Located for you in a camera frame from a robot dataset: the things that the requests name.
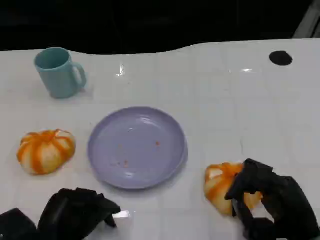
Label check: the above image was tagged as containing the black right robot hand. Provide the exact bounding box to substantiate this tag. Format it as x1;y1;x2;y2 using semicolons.
224;158;320;240

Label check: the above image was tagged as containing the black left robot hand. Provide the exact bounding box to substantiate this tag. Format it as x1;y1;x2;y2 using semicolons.
37;187;122;240

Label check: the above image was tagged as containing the orange and white bread roll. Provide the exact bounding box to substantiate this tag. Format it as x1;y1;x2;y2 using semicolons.
204;162;263;216
16;128;77;175

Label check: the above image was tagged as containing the lilac plate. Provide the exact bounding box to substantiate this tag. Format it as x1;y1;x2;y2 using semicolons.
87;106;189;190

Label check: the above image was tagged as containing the pale green mug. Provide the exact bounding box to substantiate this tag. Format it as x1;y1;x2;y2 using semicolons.
34;47;88;99

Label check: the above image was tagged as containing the black round table grommet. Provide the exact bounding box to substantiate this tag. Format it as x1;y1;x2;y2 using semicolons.
269;50;293;67

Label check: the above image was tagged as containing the black backdrop cloth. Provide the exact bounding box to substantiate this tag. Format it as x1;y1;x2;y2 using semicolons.
0;0;311;55

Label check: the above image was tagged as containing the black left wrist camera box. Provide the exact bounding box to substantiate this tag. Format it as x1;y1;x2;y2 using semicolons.
0;207;39;240

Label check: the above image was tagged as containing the white frame post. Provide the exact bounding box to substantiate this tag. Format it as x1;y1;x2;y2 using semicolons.
292;0;320;40

